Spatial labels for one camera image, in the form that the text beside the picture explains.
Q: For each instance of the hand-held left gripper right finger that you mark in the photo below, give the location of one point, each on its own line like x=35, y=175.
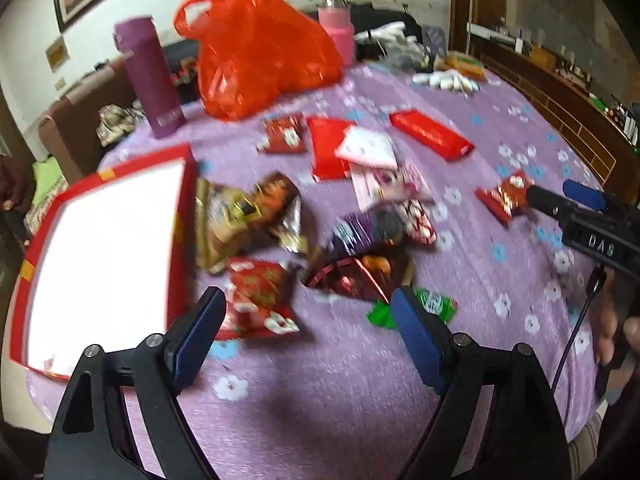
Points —
x=417, y=342

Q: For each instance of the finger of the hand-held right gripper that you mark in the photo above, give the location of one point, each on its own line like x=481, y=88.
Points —
x=547, y=202
x=582, y=192

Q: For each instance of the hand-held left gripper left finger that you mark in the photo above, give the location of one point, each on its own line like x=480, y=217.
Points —
x=197, y=342

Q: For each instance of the small red rabbit-print snack packet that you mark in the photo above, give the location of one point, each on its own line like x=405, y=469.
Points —
x=282, y=134
x=505, y=197
x=257, y=295

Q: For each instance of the red gift box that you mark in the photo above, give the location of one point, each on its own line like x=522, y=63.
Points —
x=105, y=260

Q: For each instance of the pink snack packet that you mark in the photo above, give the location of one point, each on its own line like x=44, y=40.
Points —
x=385, y=185

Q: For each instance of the brown foil snack packet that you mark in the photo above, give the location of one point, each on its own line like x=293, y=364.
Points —
x=282, y=205

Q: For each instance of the person's right hand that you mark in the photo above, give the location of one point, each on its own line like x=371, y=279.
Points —
x=605, y=320

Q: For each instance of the green snack packet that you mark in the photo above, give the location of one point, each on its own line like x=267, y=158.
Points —
x=440, y=307

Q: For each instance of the wooden sideboard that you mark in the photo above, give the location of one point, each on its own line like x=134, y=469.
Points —
x=560, y=110

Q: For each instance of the purple floral tablecloth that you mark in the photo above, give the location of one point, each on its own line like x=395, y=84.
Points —
x=350, y=400

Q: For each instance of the dark red foil packet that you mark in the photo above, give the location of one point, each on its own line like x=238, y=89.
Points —
x=350, y=277

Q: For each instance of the gold snack packet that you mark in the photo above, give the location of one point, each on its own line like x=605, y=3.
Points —
x=225, y=230

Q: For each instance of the red and white candy packet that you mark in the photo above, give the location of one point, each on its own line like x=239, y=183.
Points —
x=420, y=222

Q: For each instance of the purple snack packet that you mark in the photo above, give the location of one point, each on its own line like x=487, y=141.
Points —
x=365, y=230

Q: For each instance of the assorted small bottles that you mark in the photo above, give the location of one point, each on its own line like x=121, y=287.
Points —
x=575, y=67

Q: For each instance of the wide red flat packet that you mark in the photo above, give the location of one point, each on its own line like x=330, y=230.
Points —
x=432, y=134

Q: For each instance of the white cotton gloves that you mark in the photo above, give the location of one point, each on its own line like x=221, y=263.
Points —
x=447, y=81

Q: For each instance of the yellow snack boxes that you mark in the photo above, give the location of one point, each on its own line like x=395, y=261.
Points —
x=462, y=65

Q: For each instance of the white pink-edged snack packet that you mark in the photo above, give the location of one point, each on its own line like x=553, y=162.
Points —
x=367, y=149

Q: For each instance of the beige ribbed garment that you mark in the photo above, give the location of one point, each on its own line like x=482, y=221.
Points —
x=585, y=447

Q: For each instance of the grey patterned cloth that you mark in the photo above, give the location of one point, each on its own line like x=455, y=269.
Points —
x=410, y=52

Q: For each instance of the narrow red flat packet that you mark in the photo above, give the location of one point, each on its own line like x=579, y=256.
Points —
x=325, y=152

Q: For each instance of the green cloth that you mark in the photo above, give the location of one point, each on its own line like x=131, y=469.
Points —
x=47, y=180

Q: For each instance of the floral crumpled cloth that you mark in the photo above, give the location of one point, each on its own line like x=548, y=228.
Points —
x=117, y=122

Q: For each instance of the black bag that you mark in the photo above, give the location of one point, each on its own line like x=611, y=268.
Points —
x=380, y=20

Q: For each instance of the brown sofa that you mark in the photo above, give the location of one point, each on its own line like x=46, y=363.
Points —
x=75, y=125

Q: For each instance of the purple thermos bottle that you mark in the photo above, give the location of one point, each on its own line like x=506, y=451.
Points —
x=150, y=85

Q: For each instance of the pink bottle with knitted sleeve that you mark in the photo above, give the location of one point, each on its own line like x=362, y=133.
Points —
x=337, y=35

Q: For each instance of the red plastic bag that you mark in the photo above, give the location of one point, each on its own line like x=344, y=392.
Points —
x=260, y=50

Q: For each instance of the small yellow wall sign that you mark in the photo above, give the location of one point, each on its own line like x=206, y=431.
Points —
x=57, y=54

